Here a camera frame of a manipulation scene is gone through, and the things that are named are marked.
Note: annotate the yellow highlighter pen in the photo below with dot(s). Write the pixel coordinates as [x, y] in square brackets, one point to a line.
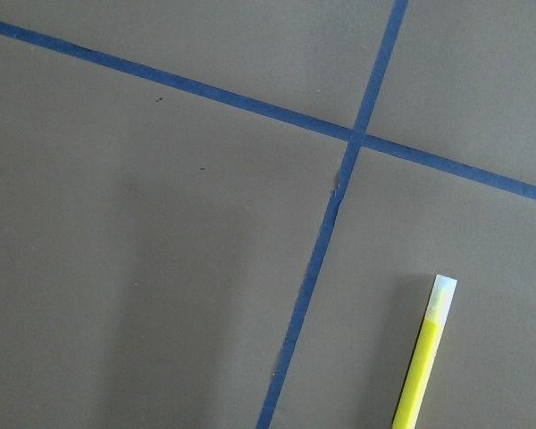
[425, 351]

